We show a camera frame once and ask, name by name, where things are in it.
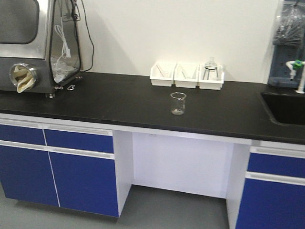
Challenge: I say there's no small clear glass beaker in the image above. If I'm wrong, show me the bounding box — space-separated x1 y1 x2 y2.
170 92 187 115

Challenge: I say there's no left white storage bin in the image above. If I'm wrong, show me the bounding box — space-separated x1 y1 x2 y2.
150 62 177 87

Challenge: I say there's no white storage bin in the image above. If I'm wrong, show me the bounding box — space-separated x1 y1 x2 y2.
198 65 224 90
150 62 177 87
174 63 199 88

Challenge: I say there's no middle white storage bin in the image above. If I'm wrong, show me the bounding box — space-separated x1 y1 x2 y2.
174 63 199 88

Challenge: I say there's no right white storage bin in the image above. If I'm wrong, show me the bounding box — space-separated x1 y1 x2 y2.
198 65 224 90

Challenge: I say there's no round glass flask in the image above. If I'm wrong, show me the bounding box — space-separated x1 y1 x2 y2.
204 57 217 71

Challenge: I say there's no metal carabiner clip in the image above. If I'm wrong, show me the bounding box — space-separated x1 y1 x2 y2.
67 84 75 91

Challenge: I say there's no blue lab cabinet left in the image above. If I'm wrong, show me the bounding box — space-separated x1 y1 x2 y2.
0 115 133 217

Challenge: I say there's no blue lab cabinet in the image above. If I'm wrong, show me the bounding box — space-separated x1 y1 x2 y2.
0 115 133 217
226 140 305 229

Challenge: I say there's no black lab sink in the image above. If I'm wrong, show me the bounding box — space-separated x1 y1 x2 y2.
258 92 305 126

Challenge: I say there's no cream rubber glove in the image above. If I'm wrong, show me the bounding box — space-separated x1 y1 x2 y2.
10 63 37 93

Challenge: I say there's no stainless steel glove box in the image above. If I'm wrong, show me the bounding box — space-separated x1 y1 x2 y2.
0 0 81 97

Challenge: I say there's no blue lab cabinet right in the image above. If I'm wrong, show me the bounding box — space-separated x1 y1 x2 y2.
226 140 305 229

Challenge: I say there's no blue drying rack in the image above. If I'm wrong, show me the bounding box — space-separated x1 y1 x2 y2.
267 0 305 88

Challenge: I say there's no white lab faucet green knob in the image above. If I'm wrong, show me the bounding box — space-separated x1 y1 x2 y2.
285 59 305 94

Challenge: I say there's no black wire flask stand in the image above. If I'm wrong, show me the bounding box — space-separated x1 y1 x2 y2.
203 67 219 80

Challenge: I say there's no black power cable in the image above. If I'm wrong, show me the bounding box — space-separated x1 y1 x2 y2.
71 0 95 72

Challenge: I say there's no white coiled cable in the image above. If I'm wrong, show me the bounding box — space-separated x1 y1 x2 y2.
54 24 71 60

